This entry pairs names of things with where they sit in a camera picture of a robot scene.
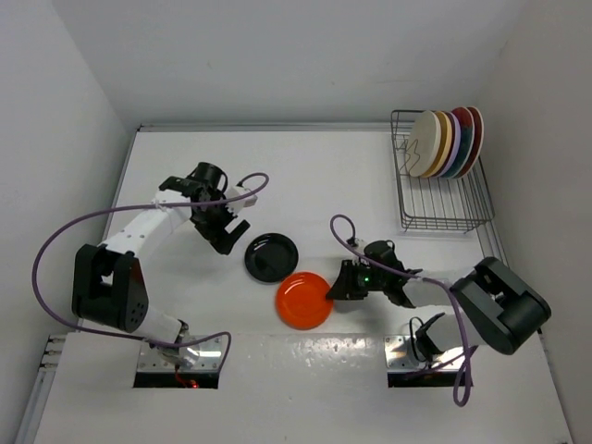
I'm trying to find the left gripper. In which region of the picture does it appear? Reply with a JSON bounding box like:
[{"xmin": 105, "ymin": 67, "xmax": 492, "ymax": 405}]
[{"xmin": 191, "ymin": 191, "xmax": 248, "ymax": 253}]

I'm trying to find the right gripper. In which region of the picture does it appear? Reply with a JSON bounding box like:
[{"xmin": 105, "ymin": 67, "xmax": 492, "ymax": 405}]
[{"xmin": 327, "ymin": 261, "xmax": 387, "ymax": 302}]

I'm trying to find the black glossy plate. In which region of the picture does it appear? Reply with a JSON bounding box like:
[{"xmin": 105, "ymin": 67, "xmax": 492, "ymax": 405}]
[{"xmin": 243, "ymin": 233, "xmax": 299, "ymax": 284}]

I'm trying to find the orange glossy plate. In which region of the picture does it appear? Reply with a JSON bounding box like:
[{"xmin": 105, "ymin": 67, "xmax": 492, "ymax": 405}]
[{"xmin": 275, "ymin": 272, "xmax": 333, "ymax": 330}]

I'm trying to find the cream plastic plate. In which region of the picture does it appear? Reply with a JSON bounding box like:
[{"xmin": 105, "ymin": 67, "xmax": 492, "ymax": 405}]
[{"xmin": 406, "ymin": 110, "xmax": 441, "ymax": 177}]

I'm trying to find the yellow plastic plate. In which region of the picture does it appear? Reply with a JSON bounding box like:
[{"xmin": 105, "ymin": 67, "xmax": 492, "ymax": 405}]
[{"xmin": 422, "ymin": 111, "xmax": 452, "ymax": 178}]

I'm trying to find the lilac plastic plate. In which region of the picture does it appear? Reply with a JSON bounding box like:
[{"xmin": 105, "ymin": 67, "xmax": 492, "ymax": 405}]
[{"xmin": 438, "ymin": 112, "xmax": 462, "ymax": 178}]

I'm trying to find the red teal floral plate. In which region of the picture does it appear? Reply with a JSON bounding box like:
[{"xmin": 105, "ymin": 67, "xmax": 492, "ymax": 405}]
[
  {"xmin": 449, "ymin": 107, "xmax": 475, "ymax": 178},
  {"xmin": 459, "ymin": 106, "xmax": 485, "ymax": 179}
]

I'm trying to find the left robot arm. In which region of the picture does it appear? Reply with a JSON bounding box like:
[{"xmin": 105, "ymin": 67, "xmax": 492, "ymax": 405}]
[{"xmin": 72, "ymin": 162, "xmax": 257, "ymax": 367}]

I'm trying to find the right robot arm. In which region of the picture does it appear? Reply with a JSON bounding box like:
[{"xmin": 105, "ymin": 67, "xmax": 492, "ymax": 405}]
[{"xmin": 326, "ymin": 240, "xmax": 551, "ymax": 361}]

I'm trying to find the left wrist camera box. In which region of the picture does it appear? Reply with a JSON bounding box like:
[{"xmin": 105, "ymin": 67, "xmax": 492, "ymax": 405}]
[{"xmin": 225, "ymin": 185, "xmax": 257, "ymax": 216}]

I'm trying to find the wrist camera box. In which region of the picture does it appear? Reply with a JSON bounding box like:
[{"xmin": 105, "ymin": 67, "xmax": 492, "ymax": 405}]
[
  {"xmin": 346, "ymin": 237, "xmax": 367, "ymax": 255},
  {"xmin": 225, "ymin": 185, "xmax": 257, "ymax": 216}
]

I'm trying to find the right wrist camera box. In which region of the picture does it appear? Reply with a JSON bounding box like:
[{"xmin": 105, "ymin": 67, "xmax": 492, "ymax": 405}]
[{"xmin": 346, "ymin": 237, "xmax": 367, "ymax": 255}]

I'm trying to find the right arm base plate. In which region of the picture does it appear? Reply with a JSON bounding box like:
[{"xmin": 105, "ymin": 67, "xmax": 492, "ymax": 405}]
[{"xmin": 383, "ymin": 335, "xmax": 464, "ymax": 389}]

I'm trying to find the grey wire dish rack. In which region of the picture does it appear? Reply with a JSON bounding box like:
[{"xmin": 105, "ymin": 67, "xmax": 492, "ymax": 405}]
[{"xmin": 390, "ymin": 109, "xmax": 495, "ymax": 233}]

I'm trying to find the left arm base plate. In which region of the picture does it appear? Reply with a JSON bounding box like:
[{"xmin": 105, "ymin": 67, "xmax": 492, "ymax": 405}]
[{"xmin": 133, "ymin": 338, "xmax": 223, "ymax": 389}]

